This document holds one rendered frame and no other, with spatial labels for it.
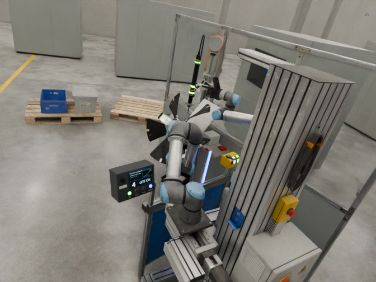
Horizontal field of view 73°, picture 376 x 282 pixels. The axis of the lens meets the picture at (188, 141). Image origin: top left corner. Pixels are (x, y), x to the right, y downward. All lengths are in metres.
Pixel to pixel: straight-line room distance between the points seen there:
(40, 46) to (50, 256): 7.31
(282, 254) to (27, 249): 2.24
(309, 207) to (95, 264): 1.97
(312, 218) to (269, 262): 1.29
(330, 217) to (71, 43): 8.25
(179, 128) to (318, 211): 1.47
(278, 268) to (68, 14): 8.50
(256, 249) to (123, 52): 6.70
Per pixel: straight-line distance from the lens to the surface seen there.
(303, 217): 2.61
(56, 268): 2.71
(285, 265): 1.36
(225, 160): 2.26
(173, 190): 1.47
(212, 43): 2.72
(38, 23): 9.12
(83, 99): 4.83
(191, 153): 1.79
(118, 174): 1.54
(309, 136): 1.17
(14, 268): 2.79
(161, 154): 2.26
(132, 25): 7.39
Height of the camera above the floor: 2.19
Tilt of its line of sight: 28 degrees down
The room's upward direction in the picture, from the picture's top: 11 degrees clockwise
